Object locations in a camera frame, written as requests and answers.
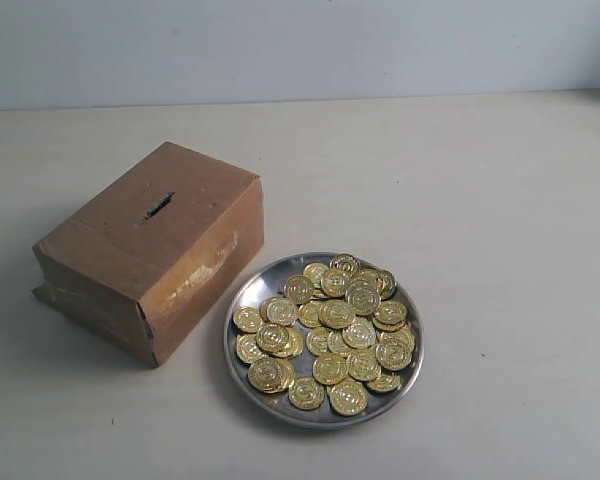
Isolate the brown cardboard slotted box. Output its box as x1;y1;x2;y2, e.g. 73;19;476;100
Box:
33;142;264;368

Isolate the gold coin back left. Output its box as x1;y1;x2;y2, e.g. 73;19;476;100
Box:
283;275;315;305

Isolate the gold coin back top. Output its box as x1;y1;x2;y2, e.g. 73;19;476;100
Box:
329;253;360;274

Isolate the gold coin upper left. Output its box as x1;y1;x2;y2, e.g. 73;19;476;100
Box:
265;297;298;327

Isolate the gold coin back right stack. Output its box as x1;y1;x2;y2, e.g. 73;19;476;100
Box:
345;282;381;316

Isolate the gold coin stack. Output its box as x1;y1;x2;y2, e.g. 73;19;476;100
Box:
345;282;381;316
255;323;290;353

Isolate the gold coin plate left edge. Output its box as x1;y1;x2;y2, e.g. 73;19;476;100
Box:
232;306;265;334

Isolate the gold coin left stack top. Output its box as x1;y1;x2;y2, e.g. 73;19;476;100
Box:
255;323;290;353

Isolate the round steel plate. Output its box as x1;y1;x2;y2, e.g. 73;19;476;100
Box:
223;252;424;430

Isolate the gold coin pale centre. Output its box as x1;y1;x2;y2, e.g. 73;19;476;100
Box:
342;317;377;349

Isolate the gold coin right edge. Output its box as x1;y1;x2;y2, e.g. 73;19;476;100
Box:
374;300;408;325

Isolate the gold coin left lower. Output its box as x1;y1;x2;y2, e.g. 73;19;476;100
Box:
235;334;267;365

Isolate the gold coin lower centre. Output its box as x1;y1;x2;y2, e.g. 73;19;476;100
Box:
312;353;348;385

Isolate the gold coin front left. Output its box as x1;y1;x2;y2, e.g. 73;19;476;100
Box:
248;357;296;394

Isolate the gold coin large right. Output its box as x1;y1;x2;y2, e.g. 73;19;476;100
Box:
374;339;412;372

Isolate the gold coin front centre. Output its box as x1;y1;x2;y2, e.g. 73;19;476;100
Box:
288;377;325;410

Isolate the gold coin front right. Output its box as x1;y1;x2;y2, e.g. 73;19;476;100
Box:
329;380;368;416

